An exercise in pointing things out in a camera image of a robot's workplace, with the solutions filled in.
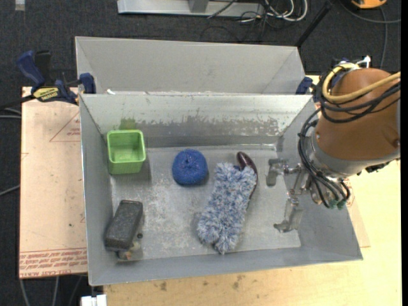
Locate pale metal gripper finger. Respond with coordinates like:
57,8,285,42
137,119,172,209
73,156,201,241
273,197,304,234
266,158,290,187

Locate dark purple curved object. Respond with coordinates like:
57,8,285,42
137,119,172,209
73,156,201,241
236,151,259,201

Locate blue and white fluffy duster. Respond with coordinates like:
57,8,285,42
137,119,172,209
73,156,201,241
196,161,258,255

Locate blue round scrubber sponge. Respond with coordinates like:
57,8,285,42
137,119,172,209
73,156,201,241
171,149,210,187

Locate grey metal bin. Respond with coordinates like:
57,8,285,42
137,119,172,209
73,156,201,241
75,36,364,287

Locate green square plastic cup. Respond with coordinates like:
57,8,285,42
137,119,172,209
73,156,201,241
106,129,147,175

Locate dark grey flat block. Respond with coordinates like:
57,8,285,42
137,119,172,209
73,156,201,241
104,199,144,252

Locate brown cardboard board red print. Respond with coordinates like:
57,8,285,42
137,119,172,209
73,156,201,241
18,86,89,280

